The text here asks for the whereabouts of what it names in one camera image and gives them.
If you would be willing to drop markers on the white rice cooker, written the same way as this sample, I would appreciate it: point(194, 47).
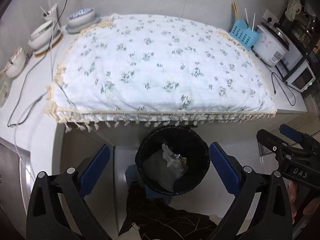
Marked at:
point(267, 45)

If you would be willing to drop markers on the person's dark patterned clothing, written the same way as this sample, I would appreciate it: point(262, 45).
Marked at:
point(155, 220)

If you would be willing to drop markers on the blue plastic object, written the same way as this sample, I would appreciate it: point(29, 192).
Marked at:
point(131, 177)

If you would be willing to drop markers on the clear plastic bag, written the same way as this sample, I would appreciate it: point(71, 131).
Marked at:
point(160, 170)

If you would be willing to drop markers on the white floral tablecloth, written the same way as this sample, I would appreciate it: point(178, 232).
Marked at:
point(162, 55)

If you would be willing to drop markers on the person's right hand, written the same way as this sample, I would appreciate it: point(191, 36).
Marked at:
point(292, 195)

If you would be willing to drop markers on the yellow snack wrapper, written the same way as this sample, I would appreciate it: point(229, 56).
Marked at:
point(184, 159)

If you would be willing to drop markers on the blue plastic utensil holder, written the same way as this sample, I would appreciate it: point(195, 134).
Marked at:
point(242, 36)

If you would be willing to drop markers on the floral dish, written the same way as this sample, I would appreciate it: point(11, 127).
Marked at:
point(3, 90)

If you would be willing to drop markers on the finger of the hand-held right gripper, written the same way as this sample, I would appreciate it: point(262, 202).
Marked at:
point(272, 142)
point(290, 132)

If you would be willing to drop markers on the trash bin with black bag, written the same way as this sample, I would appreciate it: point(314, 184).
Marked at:
point(150, 142)

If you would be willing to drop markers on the stainless steel sink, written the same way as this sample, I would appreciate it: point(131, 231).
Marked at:
point(10, 167)

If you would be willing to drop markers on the black power plug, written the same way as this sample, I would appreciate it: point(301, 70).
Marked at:
point(270, 20)

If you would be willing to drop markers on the beige hanging cloth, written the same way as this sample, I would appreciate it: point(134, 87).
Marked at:
point(292, 8)

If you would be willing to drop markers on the white microwave oven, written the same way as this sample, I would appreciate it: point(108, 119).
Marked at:
point(302, 80)

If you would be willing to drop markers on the white tissue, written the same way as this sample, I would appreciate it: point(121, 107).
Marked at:
point(166, 152)

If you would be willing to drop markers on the steel pot with lid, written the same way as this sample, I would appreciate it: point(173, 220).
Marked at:
point(300, 32)

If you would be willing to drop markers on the white cup with sticks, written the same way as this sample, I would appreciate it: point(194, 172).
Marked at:
point(51, 15)

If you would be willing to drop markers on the white plastic stick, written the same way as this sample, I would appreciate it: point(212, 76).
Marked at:
point(246, 15)
point(253, 21)

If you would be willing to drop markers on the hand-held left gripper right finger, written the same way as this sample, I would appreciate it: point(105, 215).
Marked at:
point(223, 170)

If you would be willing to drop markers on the wooden trivet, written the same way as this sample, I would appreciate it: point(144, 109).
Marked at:
point(53, 46)

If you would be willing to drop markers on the blue patterned porcelain bowl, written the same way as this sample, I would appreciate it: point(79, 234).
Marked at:
point(82, 20)

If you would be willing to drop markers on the wooden chopstick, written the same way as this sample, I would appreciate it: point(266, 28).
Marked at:
point(237, 10)
point(234, 11)

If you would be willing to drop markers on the white wall outlet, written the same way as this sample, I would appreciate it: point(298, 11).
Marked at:
point(267, 13)

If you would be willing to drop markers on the blue patterned bowl on plate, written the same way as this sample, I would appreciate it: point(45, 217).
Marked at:
point(95, 22)

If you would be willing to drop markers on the large white bowl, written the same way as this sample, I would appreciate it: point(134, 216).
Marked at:
point(42, 37)

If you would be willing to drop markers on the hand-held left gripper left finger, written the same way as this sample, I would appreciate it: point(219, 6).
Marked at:
point(96, 170)

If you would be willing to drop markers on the white bowl with spoon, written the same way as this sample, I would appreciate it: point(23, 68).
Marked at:
point(16, 65)

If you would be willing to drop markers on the black metal rack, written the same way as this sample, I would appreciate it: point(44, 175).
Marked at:
point(315, 57)

